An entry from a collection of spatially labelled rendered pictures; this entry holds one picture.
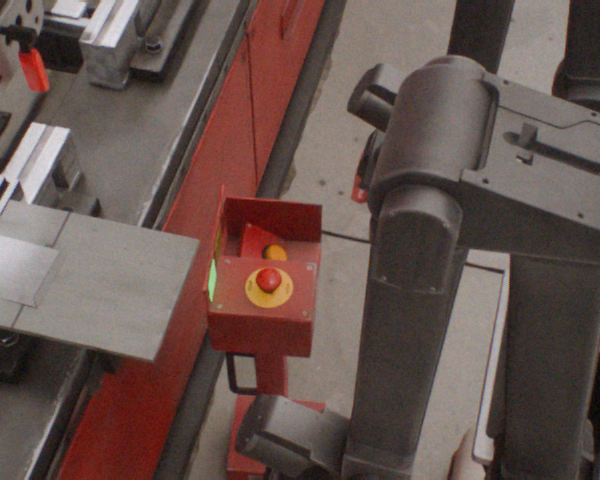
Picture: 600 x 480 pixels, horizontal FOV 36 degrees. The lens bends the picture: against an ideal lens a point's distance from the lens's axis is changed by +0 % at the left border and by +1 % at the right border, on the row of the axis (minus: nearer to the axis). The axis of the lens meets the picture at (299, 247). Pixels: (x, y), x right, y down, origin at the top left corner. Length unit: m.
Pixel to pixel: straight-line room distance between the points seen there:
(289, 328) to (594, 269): 0.94
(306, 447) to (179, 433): 1.30
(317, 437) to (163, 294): 0.39
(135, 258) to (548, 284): 0.75
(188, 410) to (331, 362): 0.36
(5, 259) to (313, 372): 1.14
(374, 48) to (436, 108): 2.43
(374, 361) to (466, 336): 1.66
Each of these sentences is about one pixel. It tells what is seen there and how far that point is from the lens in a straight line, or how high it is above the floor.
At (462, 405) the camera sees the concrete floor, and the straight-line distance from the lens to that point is 2.20.
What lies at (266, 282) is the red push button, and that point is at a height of 0.81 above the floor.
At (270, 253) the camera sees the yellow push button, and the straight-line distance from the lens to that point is 1.49.
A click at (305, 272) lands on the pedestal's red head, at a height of 0.78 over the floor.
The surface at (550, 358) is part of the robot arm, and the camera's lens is 0.59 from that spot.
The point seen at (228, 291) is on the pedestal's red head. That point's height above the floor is 0.78.
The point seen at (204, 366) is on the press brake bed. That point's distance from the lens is 2.17.
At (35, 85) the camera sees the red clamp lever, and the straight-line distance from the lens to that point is 1.17.
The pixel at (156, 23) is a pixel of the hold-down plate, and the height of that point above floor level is 0.91.
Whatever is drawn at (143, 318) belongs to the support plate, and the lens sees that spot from 1.13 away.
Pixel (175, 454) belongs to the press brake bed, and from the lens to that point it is 2.09.
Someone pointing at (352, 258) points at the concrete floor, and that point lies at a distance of 2.38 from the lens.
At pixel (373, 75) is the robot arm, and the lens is 1.06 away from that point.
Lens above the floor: 1.96
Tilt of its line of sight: 55 degrees down
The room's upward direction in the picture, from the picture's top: straight up
